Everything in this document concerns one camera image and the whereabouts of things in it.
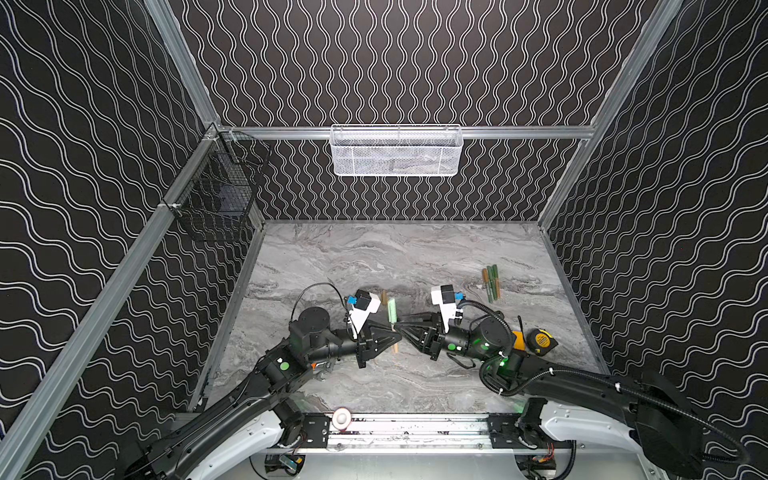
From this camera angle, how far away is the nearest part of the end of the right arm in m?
0.59

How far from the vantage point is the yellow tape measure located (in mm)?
874

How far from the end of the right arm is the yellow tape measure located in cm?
44
